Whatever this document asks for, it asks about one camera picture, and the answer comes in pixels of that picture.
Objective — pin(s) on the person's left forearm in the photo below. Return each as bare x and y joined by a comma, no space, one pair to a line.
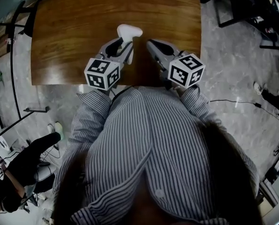
87,118

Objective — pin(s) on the black metal table frame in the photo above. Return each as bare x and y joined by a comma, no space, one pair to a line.
247,6

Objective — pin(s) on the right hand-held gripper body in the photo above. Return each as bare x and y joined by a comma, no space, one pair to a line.
186,71

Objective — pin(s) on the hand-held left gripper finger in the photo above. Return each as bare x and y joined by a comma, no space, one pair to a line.
124,55
105,47

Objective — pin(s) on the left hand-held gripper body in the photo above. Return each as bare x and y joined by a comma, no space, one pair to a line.
101,74

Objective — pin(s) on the person's right forearm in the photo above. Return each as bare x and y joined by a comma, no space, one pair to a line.
200,104

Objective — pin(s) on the person's striped shirt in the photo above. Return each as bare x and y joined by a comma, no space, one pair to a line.
139,144

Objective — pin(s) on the white plastic object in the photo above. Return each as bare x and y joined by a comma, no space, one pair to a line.
130,32

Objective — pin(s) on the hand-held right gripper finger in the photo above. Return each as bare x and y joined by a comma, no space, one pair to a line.
173,48
157,56

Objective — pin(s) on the black stand bar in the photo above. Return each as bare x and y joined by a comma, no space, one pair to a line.
36,110

